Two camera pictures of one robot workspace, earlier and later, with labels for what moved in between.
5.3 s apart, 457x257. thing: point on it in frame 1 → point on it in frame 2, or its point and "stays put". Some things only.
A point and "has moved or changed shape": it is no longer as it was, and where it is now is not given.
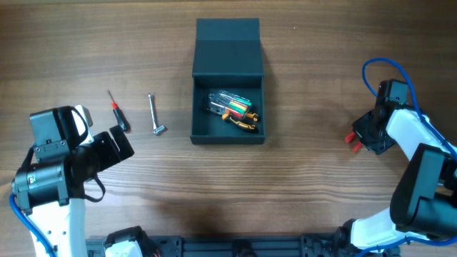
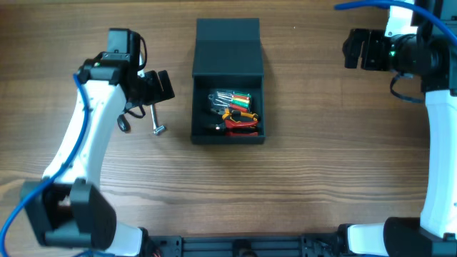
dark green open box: (228, 57) stays put
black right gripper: (368, 133) → (373, 49)
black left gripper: (108, 150) → (157, 86)
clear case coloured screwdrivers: (225, 103) has moved or changed shape
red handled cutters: (349, 138) → (231, 128)
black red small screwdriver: (121, 118) stays put
